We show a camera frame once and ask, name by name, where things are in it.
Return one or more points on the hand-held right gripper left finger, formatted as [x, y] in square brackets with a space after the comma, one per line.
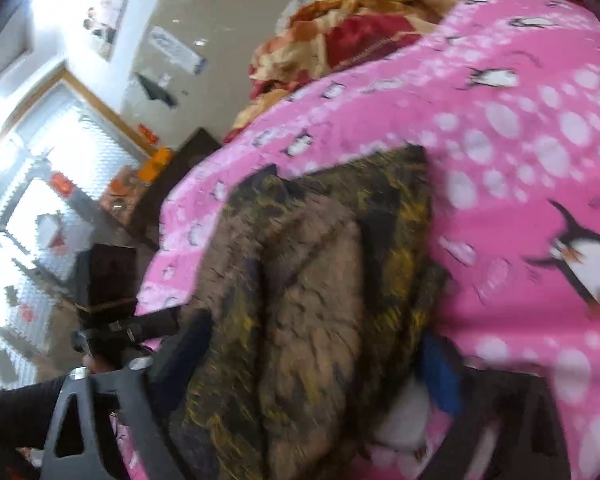
[180, 350]

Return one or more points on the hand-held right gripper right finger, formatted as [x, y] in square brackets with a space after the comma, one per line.
[440, 375]

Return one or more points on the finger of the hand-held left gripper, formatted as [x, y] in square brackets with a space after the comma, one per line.
[155, 324]

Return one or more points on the olive brown patterned garment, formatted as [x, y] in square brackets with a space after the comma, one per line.
[305, 285]

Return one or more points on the person's left forearm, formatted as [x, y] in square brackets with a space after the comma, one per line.
[15, 410]

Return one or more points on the patterned box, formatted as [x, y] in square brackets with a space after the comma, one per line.
[122, 192]

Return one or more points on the orange box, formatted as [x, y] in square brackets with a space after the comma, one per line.
[155, 165]

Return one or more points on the dark wooden cabinet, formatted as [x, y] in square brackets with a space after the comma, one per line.
[190, 160]

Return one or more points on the black flat object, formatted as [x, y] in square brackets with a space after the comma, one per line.
[155, 90]

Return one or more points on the pink penguin print blanket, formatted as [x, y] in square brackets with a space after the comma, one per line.
[505, 160]

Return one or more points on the white paper notice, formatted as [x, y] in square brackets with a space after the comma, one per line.
[177, 50]

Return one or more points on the orange red floral blanket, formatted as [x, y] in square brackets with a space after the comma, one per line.
[360, 30]

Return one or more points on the wall poster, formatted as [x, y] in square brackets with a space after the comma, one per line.
[105, 20]

